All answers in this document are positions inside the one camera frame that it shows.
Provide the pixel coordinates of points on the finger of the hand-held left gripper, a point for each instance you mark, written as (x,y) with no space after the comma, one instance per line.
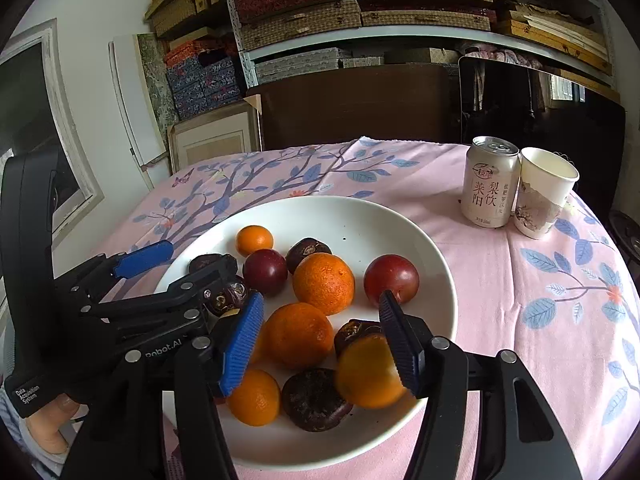
(145,257)
(215,270)

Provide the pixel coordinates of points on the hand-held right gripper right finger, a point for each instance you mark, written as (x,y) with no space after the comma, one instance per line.
(400,345)

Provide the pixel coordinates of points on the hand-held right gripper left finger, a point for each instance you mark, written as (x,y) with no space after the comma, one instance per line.
(242,345)

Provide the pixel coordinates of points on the dark water chestnut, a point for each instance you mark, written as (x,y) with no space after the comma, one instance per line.
(227,301)
(200,262)
(307,254)
(315,400)
(352,332)

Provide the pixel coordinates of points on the yellowish mandarin orange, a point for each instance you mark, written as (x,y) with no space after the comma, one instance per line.
(367,372)

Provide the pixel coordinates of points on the small dark red plum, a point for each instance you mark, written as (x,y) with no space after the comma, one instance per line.
(265,271)

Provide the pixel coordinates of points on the large mandarin orange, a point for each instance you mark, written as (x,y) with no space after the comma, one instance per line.
(300,335)

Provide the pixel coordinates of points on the large red plum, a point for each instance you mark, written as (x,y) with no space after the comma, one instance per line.
(391,279)

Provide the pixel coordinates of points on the white oval plate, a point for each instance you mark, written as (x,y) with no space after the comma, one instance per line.
(350,230)

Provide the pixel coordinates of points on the person's left forearm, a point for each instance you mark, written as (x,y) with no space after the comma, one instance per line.
(9,410)

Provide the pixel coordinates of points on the person's left hand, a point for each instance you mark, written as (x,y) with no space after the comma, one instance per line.
(47,425)

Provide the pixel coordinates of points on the small mandarin orange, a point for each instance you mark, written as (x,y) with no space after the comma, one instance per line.
(255,240)

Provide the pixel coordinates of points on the pink floral tablecloth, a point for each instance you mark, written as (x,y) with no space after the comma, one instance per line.
(500,310)

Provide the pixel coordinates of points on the white leaning board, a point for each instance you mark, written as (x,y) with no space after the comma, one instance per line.
(130,110)

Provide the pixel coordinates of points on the white framed window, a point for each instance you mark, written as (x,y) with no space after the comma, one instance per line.
(60,110)

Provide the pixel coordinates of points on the green marbled board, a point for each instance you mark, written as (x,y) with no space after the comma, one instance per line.
(155,80)

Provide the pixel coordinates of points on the stack of blue floral boxes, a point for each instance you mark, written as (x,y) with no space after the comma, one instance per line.
(205,85)

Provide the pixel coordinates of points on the pale drink can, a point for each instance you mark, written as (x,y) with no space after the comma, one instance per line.
(490,182)

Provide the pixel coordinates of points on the white paper cup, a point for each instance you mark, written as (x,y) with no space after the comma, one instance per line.
(542,195)

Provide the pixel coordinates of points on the white metal shelf rack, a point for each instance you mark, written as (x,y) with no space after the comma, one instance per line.
(247,65)

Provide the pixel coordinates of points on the dark wooden board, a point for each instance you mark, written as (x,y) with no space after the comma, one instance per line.
(350,110)

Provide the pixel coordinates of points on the pale patterned box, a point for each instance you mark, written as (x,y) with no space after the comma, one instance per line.
(300,65)

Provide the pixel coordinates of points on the dark round stool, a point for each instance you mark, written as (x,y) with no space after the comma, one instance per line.
(625,230)

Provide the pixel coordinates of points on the black glossy panel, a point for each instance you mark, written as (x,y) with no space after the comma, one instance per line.
(590,125)

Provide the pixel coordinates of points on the pink cloth bundle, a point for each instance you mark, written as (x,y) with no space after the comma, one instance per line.
(500,56)

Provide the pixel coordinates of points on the pale picture frame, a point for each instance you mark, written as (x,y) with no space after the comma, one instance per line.
(215,140)

